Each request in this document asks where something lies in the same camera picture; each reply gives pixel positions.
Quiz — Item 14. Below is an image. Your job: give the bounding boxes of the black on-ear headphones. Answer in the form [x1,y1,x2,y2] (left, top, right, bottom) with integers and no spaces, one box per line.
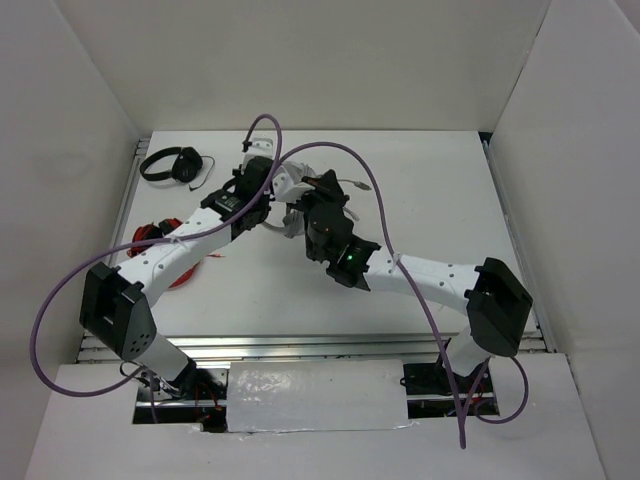
[139,146,216,192]

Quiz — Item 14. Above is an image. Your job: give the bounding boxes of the front aluminium rail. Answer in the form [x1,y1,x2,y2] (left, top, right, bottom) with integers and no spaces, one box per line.
[77,332,551,364]

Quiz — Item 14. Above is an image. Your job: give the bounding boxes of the white foil-covered panel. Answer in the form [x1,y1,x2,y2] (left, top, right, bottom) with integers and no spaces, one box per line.
[226,360,410,433]

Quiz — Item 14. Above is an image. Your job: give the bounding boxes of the red black headphones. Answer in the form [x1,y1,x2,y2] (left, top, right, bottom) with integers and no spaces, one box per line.
[128,218,226,291]

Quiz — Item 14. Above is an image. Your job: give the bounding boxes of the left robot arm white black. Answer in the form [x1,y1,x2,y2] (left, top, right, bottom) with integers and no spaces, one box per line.
[80,156,277,399]

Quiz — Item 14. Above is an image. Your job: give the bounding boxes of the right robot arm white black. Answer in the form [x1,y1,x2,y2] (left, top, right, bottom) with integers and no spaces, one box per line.
[294,171,533,392]

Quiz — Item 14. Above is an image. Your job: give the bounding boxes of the white over-ear headphones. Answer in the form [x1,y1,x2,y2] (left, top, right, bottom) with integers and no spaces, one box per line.
[262,160,320,238]

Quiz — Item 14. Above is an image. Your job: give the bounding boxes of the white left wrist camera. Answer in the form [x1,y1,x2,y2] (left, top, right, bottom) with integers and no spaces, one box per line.
[242,137,275,167]

